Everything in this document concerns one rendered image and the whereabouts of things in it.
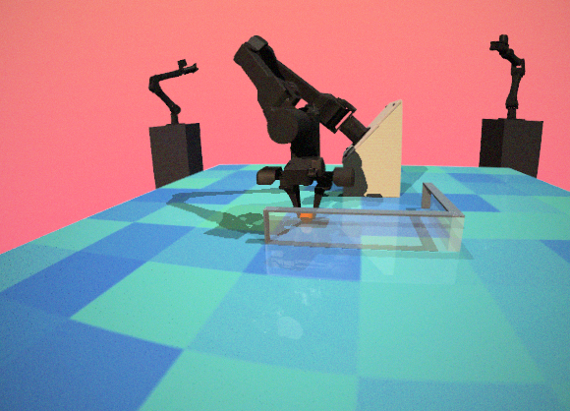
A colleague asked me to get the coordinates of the clear l-shaped low wall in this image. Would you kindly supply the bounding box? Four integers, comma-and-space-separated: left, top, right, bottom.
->
265, 212, 465, 252

